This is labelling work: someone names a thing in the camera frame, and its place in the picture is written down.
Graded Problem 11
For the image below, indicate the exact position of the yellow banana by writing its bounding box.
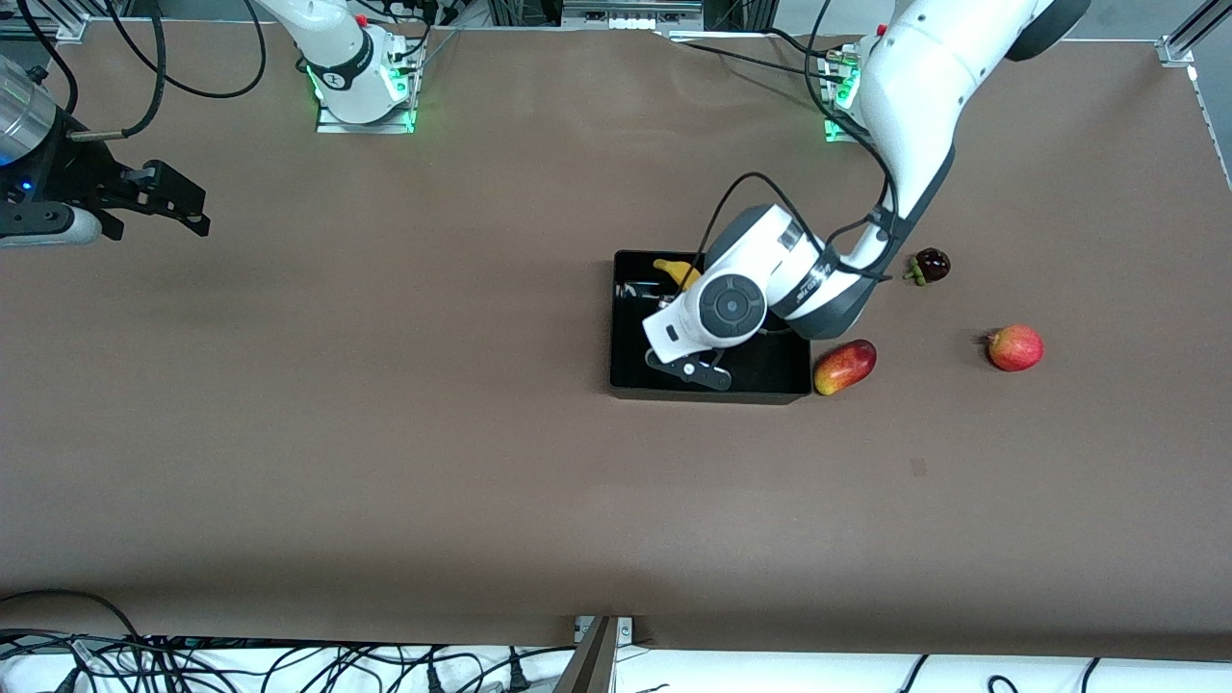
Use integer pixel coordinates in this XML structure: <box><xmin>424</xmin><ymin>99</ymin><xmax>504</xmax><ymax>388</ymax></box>
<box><xmin>653</xmin><ymin>257</ymin><xmax>705</xmax><ymax>292</ymax></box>

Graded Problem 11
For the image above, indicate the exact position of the black plastic box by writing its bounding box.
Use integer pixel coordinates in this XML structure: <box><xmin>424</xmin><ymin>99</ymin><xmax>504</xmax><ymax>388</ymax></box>
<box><xmin>609</xmin><ymin>250</ymin><xmax>814</xmax><ymax>405</ymax></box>

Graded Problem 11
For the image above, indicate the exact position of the red apple right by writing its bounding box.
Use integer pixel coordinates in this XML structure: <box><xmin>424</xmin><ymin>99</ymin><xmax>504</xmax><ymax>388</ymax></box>
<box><xmin>984</xmin><ymin>324</ymin><xmax>1045</xmax><ymax>372</ymax></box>

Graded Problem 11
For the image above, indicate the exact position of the red yellow mango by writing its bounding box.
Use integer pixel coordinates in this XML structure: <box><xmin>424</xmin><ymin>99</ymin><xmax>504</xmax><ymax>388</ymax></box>
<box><xmin>813</xmin><ymin>339</ymin><xmax>878</xmax><ymax>397</ymax></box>

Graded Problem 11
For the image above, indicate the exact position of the dark purple mangosteen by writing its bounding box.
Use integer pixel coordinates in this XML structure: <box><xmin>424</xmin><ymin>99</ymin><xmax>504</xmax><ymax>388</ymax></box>
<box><xmin>903</xmin><ymin>247</ymin><xmax>952</xmax><ymax>287</ymax></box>

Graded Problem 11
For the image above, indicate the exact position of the dark metal bar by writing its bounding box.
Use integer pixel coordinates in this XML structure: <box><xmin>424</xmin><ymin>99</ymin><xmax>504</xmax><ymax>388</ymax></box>
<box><xmin>553</xmin><ymin>616</ymin><xmax>619</xmax><ymax>693</ymax></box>

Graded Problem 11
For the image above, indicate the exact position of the grey power strip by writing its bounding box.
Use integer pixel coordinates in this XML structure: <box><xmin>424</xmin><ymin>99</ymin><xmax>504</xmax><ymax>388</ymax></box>
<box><xmin>561</xmin><ymin>0</ymin><xmax>706</xmax><ymax>35</ymax></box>

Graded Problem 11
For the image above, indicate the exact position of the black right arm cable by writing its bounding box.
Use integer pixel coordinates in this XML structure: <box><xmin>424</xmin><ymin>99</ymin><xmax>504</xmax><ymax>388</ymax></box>
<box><xmin>14</xmin><ymin>0</ymin><xmax>268</xmax><ymax>142</ymax></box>

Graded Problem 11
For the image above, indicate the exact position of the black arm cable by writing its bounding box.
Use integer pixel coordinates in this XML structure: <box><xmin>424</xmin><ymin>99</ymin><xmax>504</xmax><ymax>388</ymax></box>
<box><xmin>14</xmin><ymin>0</ymin><xmax>268</xmax><ymax>142</ymax></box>
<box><xmin>695</xmin><ymin>173</ymin><xmax>901</xmax><ymax>282</ymax></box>

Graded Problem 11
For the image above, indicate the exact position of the aluminium frame profile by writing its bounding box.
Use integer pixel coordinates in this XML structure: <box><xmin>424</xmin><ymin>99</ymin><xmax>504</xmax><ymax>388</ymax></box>
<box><xmin>1158</xmin><ymin>0</ymin><xmax>1232</xmax><ymax>68</ymax></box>
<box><xmin>0</xmin><ymin>0</ymin><xmax>90</xmax><ymax>41</ymax></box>

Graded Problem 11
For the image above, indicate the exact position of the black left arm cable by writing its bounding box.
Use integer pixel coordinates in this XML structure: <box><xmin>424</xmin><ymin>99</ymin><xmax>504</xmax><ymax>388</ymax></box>
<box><xmin>695</xmin><ymin>173</ymin><xmax>901</xmax><ymax>282</ymax></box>

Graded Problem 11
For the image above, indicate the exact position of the black table cable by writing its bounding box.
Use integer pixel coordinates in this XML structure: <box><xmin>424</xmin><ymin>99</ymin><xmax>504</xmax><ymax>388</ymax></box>
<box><xmin>674</xmin><ymin>38</ymin><xmax>834</xmax><ymax>83</ymax></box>

